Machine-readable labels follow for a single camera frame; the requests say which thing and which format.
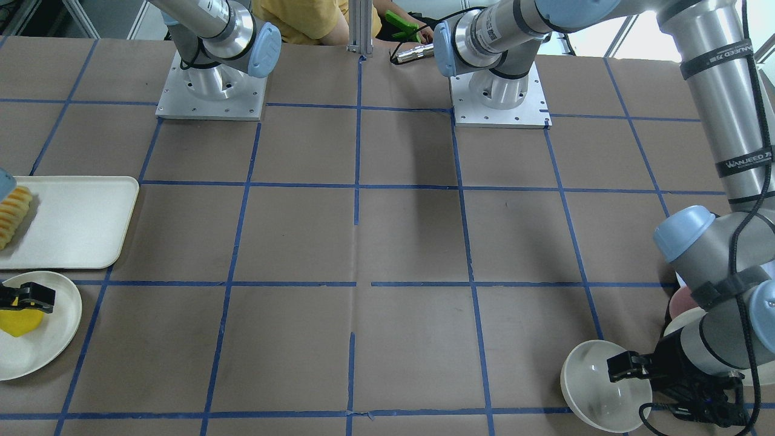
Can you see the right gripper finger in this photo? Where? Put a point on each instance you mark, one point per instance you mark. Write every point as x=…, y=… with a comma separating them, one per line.
x=30, y=295

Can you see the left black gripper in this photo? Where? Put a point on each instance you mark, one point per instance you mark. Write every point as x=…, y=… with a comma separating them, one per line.
x=670, y=355

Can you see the yellow lemon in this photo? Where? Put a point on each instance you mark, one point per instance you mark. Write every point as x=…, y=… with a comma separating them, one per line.
x=20, y=322

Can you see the white ceramic bowl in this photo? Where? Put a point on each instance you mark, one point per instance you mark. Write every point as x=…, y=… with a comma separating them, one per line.
x=593, y=398

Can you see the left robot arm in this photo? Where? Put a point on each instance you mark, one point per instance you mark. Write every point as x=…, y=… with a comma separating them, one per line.
x=559, y=225

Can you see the cream round plate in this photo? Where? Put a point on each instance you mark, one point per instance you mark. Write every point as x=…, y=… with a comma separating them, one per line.
x=24, y=355

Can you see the pink plate in rack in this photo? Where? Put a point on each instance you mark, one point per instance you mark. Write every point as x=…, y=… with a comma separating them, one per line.
x=681, y=301

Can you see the white rectangular tray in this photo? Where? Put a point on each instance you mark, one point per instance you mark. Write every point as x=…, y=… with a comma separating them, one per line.
x=75, y=222

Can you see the sliced yellow pineapple toy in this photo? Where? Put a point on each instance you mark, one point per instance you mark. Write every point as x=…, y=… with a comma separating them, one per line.
x=14, y=208

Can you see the person in yellow shirt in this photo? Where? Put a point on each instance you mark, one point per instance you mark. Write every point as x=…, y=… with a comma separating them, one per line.
x=325, y=23

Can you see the green grabber tool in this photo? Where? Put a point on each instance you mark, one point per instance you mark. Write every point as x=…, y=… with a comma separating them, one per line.
x=407, y=31

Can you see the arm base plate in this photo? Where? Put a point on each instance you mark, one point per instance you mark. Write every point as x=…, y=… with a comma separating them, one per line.
x=217, y=93
x=484, y=100

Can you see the aluminium frame post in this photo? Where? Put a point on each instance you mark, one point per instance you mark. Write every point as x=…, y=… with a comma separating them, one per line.
x=360, y=27

